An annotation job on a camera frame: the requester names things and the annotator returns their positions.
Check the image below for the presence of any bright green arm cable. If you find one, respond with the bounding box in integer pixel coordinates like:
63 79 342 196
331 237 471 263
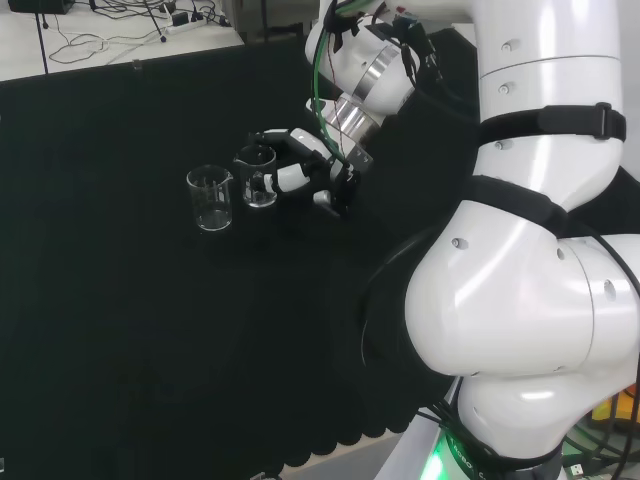
308 0 351 166

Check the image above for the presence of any black box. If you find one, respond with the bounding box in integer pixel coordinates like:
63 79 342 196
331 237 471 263
8 0 76 15

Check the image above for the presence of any black scalloped bench cloth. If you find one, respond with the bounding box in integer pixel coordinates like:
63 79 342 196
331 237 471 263
0 24 640 476

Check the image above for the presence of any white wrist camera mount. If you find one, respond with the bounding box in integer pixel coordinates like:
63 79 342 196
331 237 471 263
304 97 335 124

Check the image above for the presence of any thin black pole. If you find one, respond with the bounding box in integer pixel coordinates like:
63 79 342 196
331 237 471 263
33 12 50 75

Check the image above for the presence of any white power strip with plugs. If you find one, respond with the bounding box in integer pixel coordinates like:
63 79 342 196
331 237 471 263
164 12 207 35

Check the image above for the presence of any black tripod leg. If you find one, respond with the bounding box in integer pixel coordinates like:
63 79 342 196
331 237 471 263
143 0 169 44

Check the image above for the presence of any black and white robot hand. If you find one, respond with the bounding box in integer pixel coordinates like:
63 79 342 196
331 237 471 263
248 127 376 221

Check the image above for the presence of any clear glass beaker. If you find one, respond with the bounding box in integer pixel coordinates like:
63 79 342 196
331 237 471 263
233 145 278 208
186 164 234 233

